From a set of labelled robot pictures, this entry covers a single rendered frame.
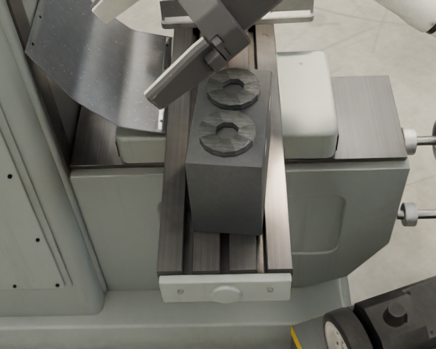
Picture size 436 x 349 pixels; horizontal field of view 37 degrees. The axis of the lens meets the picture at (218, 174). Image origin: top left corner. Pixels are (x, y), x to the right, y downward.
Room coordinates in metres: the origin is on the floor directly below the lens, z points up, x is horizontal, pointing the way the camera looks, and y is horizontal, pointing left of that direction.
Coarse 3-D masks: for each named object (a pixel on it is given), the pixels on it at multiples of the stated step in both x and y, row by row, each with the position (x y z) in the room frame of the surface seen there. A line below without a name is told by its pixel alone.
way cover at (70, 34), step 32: (64, 0) 1.21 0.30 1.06; (32, 32) 1.04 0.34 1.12; (64, 32) 1.12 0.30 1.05; (96, 32) 1.20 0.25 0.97; (128, 32) 1.27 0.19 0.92; (64, 64) 1.04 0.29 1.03; (96, 64) 1.10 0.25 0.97; (128, 64) 1.16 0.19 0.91; (160, 64) 1.18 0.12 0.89; (96, 96) 1.01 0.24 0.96; (128, 96) 1.06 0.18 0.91; (128, 128) 0.97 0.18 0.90; (160, 128) 0.97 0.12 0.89
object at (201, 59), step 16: (192, 48) 0.37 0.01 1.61; (208, 48) 0.37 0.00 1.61; (176, 64) 0.36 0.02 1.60; (192, 64) 0.36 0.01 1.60; (208, 64) 0.36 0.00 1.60; (224, 64) 0.37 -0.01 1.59; (160, 80) 0.36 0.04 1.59; (176, 80) 0.36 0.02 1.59; (192, 80) 0.36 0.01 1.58; (160, 96) 0.35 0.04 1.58; (176, 96) 0.36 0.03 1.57
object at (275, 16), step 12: (168, 0) 1.23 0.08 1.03; (288, 0) 1.22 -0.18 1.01; (300, 0) 1.22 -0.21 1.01; (312, 0) 1.22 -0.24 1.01; (168, 12) 1.23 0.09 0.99; (180, 12) 1.23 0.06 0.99; (276, 12) 1.22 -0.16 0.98; (288, 12) 1.22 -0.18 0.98; (300, 12) 1.22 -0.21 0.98; (312, 12) 1.22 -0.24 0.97; (168, 24) 1.22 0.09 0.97; (180, 24) 1.22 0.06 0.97; (192, 24) 1.21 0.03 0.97
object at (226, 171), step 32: (224, 96) 0.78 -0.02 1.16; (256, 96) 0.77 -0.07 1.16; (192, 128) 0.72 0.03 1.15; (224, 128) 0.72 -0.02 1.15; (256, 128) 0.71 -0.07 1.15; (192, 160) 0.66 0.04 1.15; (224, 160) 0.65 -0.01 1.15; (256, 160) 0.65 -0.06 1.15; (192, 192) 0.65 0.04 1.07; (224, 192) 0.64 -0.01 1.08; (256, 192) 0.64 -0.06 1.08; (224, 224) 0.64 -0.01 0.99; (256, 224) 0.64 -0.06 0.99
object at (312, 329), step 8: (312, 320) 0.75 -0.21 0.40; (320, 320) 0.74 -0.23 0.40; (296, 328) 0.73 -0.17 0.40; (304, 328) 0.73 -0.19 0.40; (312, 328) 0.72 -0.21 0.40; (320, 328) 0.72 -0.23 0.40; (296, 336) 0.71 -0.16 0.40; (304, 336) 0.71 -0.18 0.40; (312, 336) 0.70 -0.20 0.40; (320, 336) 0.70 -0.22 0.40; (296, 344) 0.70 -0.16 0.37; (304, 344) 0.68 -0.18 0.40; (312, 344) 0.68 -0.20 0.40; (320, 344) 0.68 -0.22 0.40
